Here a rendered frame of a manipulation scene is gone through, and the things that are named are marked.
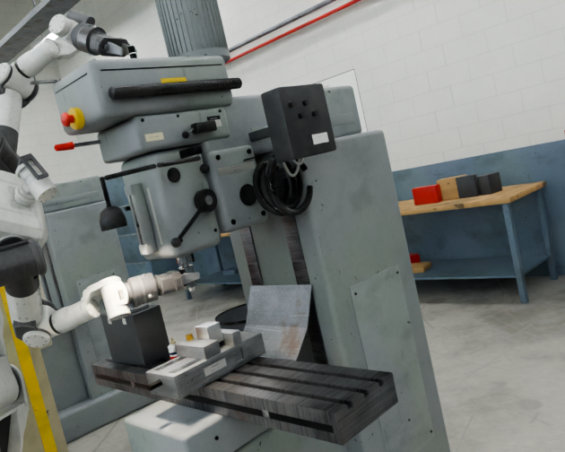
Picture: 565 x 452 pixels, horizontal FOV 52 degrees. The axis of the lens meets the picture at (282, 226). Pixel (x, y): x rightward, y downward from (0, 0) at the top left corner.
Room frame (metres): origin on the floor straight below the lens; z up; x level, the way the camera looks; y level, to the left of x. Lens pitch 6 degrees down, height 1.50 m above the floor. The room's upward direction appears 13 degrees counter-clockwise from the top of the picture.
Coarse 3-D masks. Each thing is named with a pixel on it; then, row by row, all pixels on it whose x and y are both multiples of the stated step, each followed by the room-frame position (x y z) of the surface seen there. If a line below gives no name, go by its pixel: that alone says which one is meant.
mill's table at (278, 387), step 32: (128, 384) 1.96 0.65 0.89; (224, 384) 1.61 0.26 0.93; (256, 384) 1.55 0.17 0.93; (288, 384) 1.50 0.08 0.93; (320, 384) 1.45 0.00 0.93; (352, 384) 1.40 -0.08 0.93; (384, 384) 1.39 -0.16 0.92; (256, 416) 1.47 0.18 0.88; (288, 416) 1.37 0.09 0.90; (320, 416) 1.29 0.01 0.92; (352, 416) 1.29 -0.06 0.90
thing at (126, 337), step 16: (144, 304) 2.05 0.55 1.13; (128, 320) 1.99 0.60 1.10; (144, 320) 2.00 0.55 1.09; (160, 320) 2.04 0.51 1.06; (112, 336) 2.09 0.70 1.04; (128, 336) 2.01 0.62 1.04; (144, 336) 1.99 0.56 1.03; (160, 336) 2.03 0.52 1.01; (112, 352) 2.11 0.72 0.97; (128, 352) 2.03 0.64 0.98; (144, 352) 1.98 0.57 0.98; (160, 352) 2.02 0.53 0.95
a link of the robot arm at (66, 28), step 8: (56, 16) 1.87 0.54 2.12; (64, 16) 1.86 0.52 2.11; (72, 16) 1.91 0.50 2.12; (80, 16) 1.89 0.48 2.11; (88, 16) 1.88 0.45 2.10; (56, 24) 1.86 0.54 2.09; (64, 24) 1.85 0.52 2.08; (72, 24) 1.87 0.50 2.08; (80, 24) 1.86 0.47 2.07; (56, 32) 1.85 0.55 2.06; (64, 32) 1.86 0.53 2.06; (72, 32) 1.85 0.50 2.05; (72, 40) 1.86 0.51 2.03
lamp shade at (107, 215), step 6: (102, 210) 1.57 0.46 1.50; (108, 210) 1.56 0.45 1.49; (114, 210) 1.56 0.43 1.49; (120, 210) 1.57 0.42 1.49; (102, 216) 1.55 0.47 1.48; (108, 216) 1.55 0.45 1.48; (114, 216) 1.55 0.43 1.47; (120, 216) 1.56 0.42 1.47; (102, 222) 1.55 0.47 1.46; (108, 222) 1.55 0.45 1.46; (114, 222) 1.55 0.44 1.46; (120, 222) 1.56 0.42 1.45; (126, 222) 1.58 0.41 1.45; (102, 228) 1.55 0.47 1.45; (108, 228) 1.55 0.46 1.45; (114, 228) 1.55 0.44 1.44
